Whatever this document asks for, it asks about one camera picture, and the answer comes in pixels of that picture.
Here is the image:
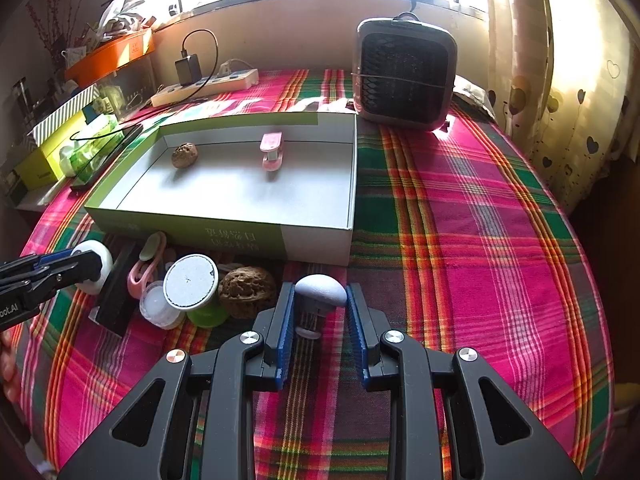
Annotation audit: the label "person's left hand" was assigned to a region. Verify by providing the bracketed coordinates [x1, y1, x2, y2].
[0, 332, 16, 387]

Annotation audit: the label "brown walnut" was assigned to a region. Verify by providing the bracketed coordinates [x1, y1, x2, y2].
[219, 266, 278, 320]
[171, 143, 200, 170]

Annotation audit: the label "yellow-green box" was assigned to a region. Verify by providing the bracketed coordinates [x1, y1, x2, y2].
[14, 110, 101, 192]

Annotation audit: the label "thin phone cable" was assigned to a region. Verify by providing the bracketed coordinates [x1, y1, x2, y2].
[70, 127, 127, 142]

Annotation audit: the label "pink green plaid blanket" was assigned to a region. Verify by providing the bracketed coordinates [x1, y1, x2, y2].
[12, 67, 617, 480]

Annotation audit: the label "orange box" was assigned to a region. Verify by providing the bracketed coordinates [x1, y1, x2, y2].
[65, 27, 156, 89]

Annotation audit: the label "green printed packet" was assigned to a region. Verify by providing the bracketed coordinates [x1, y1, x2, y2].
[86, 97, 121, 122]

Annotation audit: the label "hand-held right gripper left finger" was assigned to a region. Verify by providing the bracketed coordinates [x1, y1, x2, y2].
[57, 282, 297, 480]

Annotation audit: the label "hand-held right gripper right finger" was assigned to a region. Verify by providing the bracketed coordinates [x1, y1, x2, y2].
[346, 282, 583, 480]

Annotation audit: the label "black charger cable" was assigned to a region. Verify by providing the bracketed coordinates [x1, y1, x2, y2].
[180, 29, 220, 103]

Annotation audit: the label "white tea light candle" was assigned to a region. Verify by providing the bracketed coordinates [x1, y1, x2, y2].
[139, 280, 186, 331]

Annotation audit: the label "black rectangular box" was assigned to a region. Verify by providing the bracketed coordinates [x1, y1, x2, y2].
[89, 240, 147, 339]

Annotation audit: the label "green spool with white top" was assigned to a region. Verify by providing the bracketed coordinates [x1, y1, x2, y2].
[162, 254, 232, 330]

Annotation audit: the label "white power strip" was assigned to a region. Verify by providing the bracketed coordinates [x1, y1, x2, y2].
[151, 67, 260, 108]

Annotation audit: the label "red blossom branches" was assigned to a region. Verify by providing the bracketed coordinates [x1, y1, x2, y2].
[25, 0, 87, 63]

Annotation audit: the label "pile of papers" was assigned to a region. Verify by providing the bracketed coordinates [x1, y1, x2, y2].
[95, 0, 152, 42]

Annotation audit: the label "green white cardboard box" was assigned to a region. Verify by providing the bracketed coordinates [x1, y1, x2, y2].
[84, 112, 359, 267]

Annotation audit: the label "white grey saucer toy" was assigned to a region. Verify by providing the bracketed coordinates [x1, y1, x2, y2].
[70, 240, 114, 295]

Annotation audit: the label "striped box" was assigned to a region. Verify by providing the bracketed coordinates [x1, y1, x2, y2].
[27, 84, 101, 149]

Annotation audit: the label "black smartphone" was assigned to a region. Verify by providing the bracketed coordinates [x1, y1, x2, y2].
[70, 124, 146, 192]

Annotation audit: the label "pink carabiner clip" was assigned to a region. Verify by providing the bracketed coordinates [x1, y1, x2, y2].
[127, 231, 169, 299]

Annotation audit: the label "pink portable heater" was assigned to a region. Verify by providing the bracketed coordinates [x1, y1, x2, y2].
[351, 12, 459, 134]

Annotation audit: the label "grey mushroom-shaped knob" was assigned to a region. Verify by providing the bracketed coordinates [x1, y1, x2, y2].
[294, 275, 349, 342]

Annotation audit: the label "green tissue pack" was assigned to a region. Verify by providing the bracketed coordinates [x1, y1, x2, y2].
[60, 115, 121, 177]

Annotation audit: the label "heart print curtain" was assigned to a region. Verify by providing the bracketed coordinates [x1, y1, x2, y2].
[492, 0, 637, 213]

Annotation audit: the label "black charger adapter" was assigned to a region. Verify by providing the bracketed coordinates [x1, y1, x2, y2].
[175, 56, 202, 87]

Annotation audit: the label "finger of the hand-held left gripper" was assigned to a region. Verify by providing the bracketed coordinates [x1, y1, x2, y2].
[0, 252, 81, 274]
[0, 250, 102, 314]

